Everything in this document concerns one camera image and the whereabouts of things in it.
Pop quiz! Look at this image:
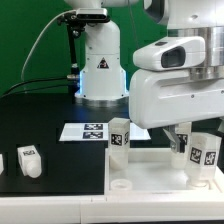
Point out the white square tabletop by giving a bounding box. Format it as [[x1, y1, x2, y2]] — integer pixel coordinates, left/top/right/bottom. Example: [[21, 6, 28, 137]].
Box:
[[104, 148, 224, 196]]

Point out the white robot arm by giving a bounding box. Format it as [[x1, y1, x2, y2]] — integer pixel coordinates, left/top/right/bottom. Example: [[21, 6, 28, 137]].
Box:
[[65, 0, 224, 129]]

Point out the white L-shaped obstacle wall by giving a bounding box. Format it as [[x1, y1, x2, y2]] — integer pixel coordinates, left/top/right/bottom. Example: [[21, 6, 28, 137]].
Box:
[[0, 156, 224, 224]]

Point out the black cable lower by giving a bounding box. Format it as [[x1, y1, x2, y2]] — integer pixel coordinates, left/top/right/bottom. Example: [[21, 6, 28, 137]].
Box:
[[0, 83, 76, 99]]

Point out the black camera on stand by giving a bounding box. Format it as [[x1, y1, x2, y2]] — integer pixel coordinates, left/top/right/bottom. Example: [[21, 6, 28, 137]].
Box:
[[57, 8, 110, 24]]

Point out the grey camera cable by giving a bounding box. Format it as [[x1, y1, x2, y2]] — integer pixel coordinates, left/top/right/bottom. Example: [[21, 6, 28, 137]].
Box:
[[20, 10, 77, 82]]

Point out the black cable upper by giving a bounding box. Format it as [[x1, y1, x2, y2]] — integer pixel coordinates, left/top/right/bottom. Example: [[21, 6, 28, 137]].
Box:
[[0, 76, 73, 98]]

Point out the black cable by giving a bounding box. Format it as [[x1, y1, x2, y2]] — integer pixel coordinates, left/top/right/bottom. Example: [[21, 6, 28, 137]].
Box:
[[0, 83, 76, 99], [0, 76, 73, 98]]

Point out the black camera stand pole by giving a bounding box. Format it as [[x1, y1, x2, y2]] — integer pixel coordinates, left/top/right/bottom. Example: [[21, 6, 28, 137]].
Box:
[[67, 25, 80, 94]]

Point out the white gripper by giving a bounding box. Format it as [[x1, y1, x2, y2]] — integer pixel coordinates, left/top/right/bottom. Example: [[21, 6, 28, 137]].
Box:
[[129, 36, 224, 153]]

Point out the white paper with markers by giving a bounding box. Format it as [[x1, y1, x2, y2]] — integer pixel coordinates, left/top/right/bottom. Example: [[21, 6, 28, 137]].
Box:
[[59, 123, 151, 142]]

